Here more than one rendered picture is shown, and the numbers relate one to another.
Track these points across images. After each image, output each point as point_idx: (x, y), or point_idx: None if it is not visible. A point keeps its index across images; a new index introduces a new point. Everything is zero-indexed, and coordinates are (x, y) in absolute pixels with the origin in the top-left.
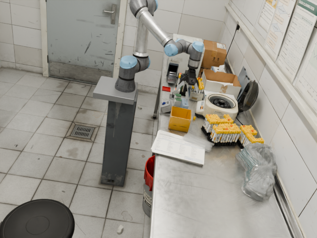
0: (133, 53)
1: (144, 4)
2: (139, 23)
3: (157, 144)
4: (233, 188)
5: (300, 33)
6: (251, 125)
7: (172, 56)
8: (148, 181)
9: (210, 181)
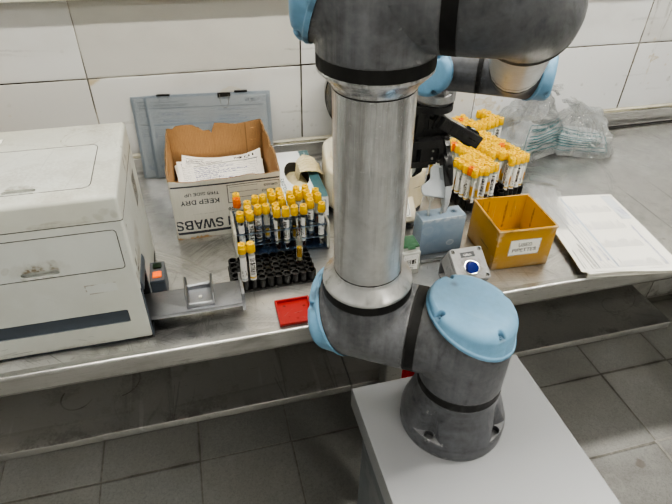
0: (395, 299)
1: None
2: (410, 126)
3: (645, 263)
4: (614, 166)
5: None
6: None
7: (132, 249)
8: None
9: (636, 188)
